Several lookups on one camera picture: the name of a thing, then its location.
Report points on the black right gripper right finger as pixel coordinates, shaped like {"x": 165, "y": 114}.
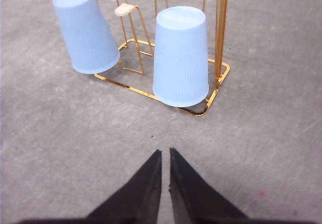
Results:
{"x": 195, "y": 201}

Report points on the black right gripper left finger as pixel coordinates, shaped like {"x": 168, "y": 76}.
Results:
{"x": 136, "y": 203}

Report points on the blue plastic cup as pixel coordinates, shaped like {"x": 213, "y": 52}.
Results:
{"x": 180, "y": 60}
{"x": 88, "y": 41}

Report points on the gold wire cup rack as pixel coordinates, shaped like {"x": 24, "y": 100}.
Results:
{"x": 132, "y": 23}

